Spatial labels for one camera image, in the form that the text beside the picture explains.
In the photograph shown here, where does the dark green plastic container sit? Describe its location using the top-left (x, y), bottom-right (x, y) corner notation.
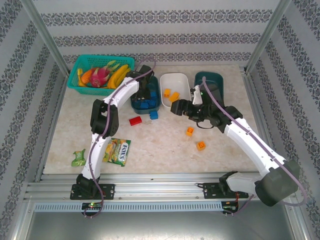
top-left (194, 71), bottom-right (225, 101)
top-left (129, 74), bottom-right (161, 115)

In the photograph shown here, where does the orange toy fruit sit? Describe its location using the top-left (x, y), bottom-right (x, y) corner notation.
top-left (81, 69), bottom-right (94, 84)

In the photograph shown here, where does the yellow toy banana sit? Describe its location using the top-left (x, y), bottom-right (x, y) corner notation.
top-left (107, 64), bottom-right (130, 90)
top-left (113, 67), bottom-right (131, 90)

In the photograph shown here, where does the pink toy dragon fruit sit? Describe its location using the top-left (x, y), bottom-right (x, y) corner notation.
top-left (88, 59), bottom-right (121, 88)

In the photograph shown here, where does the small yellow toy fruit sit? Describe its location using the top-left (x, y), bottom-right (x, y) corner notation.
top-left (76, 67), bottom-right (85, 87)

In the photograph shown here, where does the aluminium front rail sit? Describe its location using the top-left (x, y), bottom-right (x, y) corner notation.
top-left (23, 172), bottom-right (262, 202)

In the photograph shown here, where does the small circuit board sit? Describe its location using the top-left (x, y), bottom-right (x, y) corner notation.
top-left (223, 200), bottom-right (240, 213)
top-left (81, 202), bottom-right (105, 210)

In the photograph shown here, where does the teal plastic mesh basket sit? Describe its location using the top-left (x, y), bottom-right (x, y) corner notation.
top-left (66, 54), bottom-right (136, 98)

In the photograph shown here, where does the aluminium side rail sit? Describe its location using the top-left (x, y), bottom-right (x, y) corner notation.
top-left (34, 71), bottom-right (71, 182)
top-left (241, 66), bottom-right (267, 173)

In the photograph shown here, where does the green Fox's candy packet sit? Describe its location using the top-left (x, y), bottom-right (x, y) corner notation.
top-left (102, 138), bottom-right (132, 166)

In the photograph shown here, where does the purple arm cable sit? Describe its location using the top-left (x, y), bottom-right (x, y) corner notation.
top-left (202, 76), bottom-right (308, 207)
top-left (83, 56), bottom-right (157, 220)

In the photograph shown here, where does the slotted grey cable duct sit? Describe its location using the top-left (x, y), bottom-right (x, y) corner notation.
top-left (33, 201), bottom-right (224, 213)

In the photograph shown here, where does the green snack packet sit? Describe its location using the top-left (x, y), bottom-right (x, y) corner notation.
top-left (71, 149), bottom-right (87, 167)

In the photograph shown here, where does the white plastic container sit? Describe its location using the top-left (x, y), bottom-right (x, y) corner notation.
top-left (159, 72), bottom-right (190, 109)

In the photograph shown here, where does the aluminium frame post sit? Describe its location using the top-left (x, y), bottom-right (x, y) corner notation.
top-left (246, 0), bottom-right (292, 73)
top-left (21, 0), bottom-right (70, 75)

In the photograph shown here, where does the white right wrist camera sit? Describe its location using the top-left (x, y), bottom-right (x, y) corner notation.
top-left (191, 84), bottom-right (204, 106)

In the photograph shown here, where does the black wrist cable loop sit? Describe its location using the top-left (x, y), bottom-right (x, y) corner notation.
top-left (196, 119), bottom-right (213, 130)

